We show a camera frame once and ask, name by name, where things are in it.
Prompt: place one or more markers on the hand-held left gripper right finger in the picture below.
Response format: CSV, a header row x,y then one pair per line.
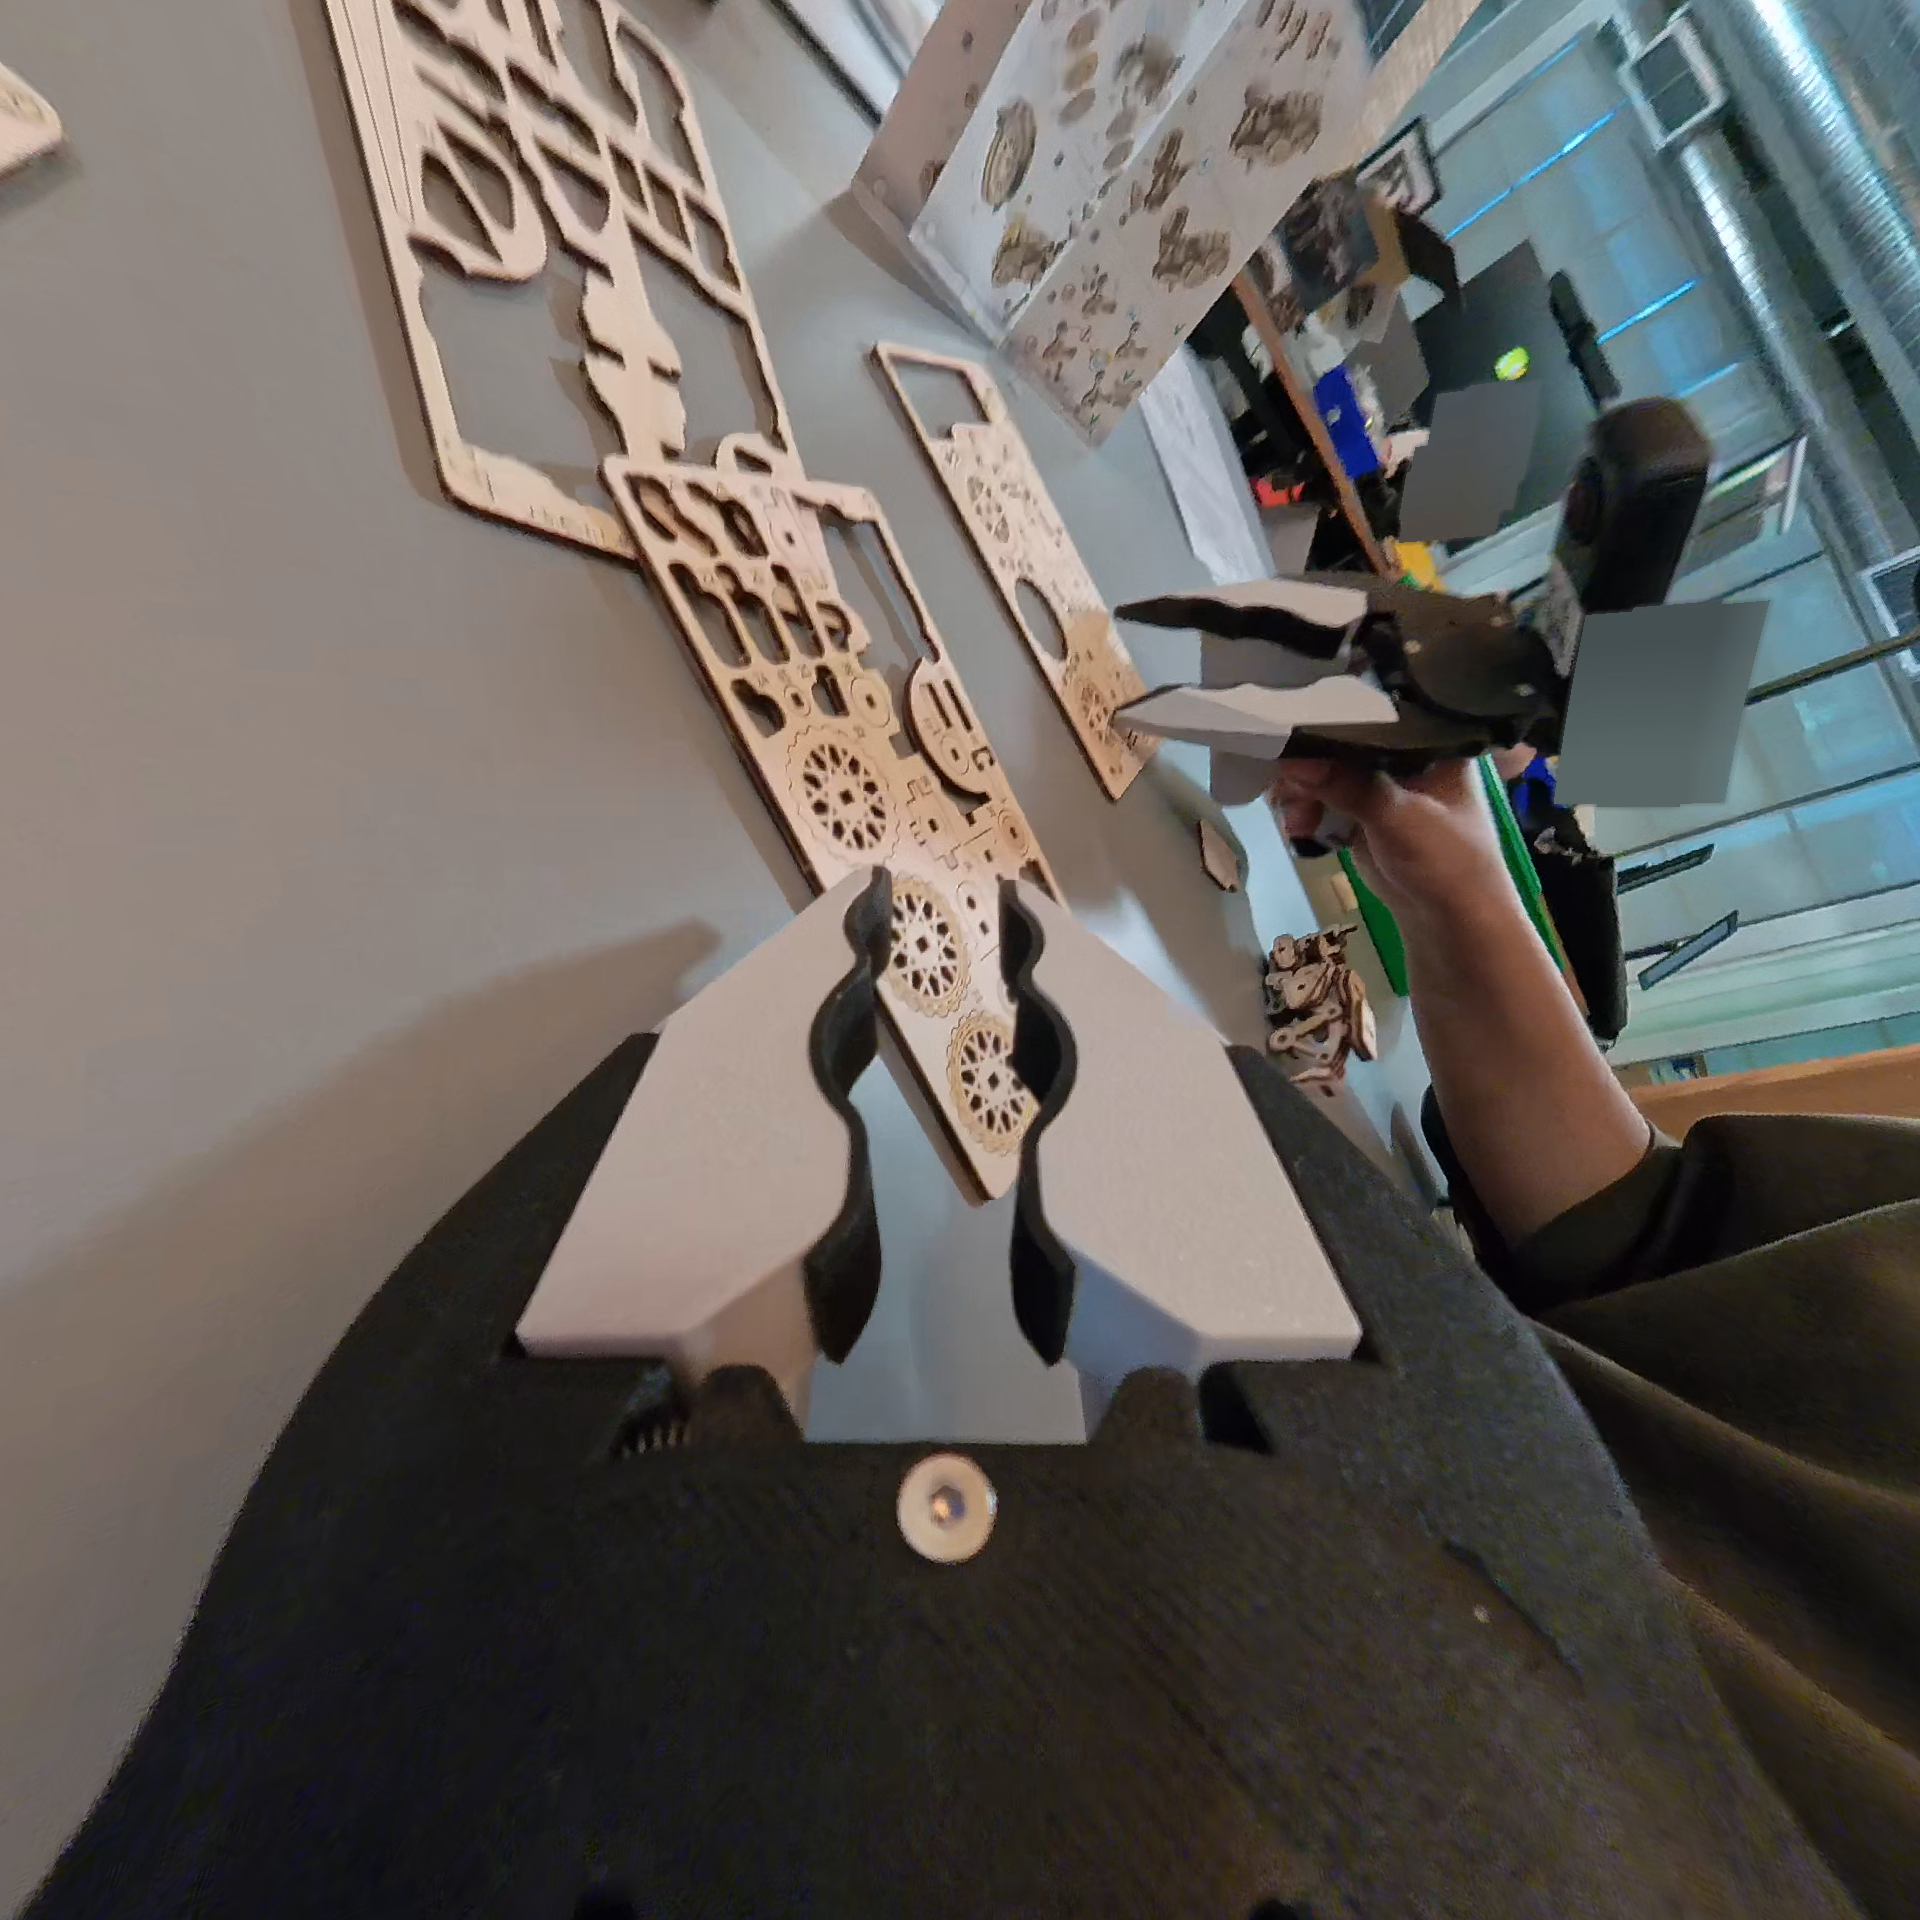
x,y
1184,1184

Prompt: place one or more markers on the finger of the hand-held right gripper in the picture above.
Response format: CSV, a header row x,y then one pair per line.
x,y
1245,713
1274,639

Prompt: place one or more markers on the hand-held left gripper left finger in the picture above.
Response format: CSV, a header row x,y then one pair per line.
x,y
705,1140

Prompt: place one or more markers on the small wooden model assembly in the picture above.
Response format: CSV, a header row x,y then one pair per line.
x,y
1320,1005

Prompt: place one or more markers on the wooden gear parts sheet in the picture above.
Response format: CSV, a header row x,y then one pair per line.
x,y
961,841

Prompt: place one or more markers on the wooden sheet with round holes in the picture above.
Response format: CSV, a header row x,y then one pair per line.
x,y
991,495

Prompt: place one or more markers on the person's right forearm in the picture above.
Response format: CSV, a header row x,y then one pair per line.
x,y
1501,1050

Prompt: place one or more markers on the person's right hand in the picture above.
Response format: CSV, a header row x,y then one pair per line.
x,y
1424,841

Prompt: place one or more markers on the small wooden part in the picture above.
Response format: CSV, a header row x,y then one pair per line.
x,y
1222,855

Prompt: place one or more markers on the white printed paper sheet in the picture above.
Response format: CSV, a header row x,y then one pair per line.
x,y
1201,481

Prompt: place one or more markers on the blue storage box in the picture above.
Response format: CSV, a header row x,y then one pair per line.
x,y
1351,420

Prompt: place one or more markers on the green plastic bin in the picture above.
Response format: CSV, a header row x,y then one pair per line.
x,y
1376,939

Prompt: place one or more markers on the black monitor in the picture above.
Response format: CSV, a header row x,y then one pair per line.
x,y
1514,309

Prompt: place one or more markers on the folded instruction booklet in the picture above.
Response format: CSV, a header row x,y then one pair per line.
x,y
1080,195

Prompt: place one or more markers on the olive brown sweater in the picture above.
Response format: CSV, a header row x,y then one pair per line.
x,y
1725,1425

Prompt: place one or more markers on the large emptied wooden parts sheet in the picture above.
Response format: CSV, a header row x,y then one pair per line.
x,y
623,322

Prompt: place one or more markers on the stack of wooden parts sheets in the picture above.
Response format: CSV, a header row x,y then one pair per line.
x,y
22,129

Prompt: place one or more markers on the silver ventilation duct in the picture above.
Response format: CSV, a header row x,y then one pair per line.
x,y
1800,225

